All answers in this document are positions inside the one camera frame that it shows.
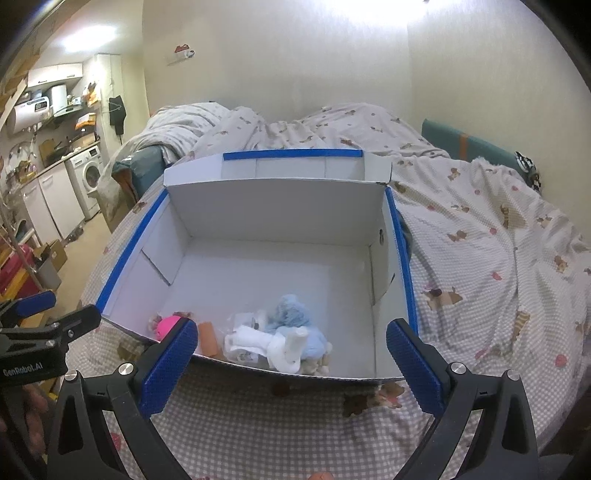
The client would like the black hanging bag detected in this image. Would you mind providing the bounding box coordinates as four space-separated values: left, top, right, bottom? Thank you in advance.
108 95 128 136

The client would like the red white wall ornament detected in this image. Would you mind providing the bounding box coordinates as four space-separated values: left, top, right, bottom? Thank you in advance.
166 44 197 64

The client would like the brown cardboard box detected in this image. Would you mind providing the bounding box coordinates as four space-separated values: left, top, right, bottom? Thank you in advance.
34 239 68 271

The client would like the grey bin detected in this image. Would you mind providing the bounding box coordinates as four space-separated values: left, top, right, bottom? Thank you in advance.
34 256 63 291

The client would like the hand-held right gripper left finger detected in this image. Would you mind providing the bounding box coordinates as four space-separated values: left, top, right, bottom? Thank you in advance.
46 318 199 480

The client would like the white washing machine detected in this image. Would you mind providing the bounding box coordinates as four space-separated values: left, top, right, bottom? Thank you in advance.
67 147 103 220

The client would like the blue fluffy cloth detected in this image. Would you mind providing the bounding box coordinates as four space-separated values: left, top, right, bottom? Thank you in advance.
263 294 311 331

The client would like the white wall cabinet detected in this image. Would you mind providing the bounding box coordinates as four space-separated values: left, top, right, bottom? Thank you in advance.
27 62 85 89

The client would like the clear plastic packet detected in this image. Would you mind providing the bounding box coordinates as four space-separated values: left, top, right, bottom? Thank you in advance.
224 311 273 365

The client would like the cream scrunchie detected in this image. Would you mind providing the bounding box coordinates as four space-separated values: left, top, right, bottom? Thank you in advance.
302 355 331 376

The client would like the white floor cabinet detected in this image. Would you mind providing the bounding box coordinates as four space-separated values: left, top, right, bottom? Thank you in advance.
21 163 86 244

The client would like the white water heater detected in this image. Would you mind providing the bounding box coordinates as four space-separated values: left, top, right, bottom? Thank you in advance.
11 102 52 136

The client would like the pink soft ball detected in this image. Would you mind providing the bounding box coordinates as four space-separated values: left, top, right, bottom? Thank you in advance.
154 315 184 342

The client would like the bear print duvet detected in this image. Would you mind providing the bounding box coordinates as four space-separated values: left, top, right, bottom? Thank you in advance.
99 102 451 195

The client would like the light blue soft toy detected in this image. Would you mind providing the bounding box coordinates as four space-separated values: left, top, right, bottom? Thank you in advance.
295 328 334 361

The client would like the teal padded bed edge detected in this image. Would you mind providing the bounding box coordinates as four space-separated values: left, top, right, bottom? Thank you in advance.
421 119 525 163

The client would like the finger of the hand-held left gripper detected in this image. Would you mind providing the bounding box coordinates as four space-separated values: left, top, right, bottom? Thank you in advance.
44 305 101 354
0 291 57 324

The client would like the black white patterned cloth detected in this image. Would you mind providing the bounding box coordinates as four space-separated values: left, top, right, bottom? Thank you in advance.
515 151 542 192

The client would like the teal pillow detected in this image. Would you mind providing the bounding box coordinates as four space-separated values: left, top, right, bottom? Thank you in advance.
113 147 163 200

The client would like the person's left hand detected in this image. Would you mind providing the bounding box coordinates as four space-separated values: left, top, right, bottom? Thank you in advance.
0 383 52 462

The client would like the orange cylinder toy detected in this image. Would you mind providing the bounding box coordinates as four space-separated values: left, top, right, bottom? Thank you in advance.
198 322 218 357

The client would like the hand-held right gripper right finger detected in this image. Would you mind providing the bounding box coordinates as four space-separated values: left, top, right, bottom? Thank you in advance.
385 318 541 480

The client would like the red box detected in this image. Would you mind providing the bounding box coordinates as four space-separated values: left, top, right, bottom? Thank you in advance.
0 247 36 297

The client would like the white cardboard box blue tape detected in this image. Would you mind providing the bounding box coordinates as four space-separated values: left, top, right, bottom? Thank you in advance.
99 148 419 384

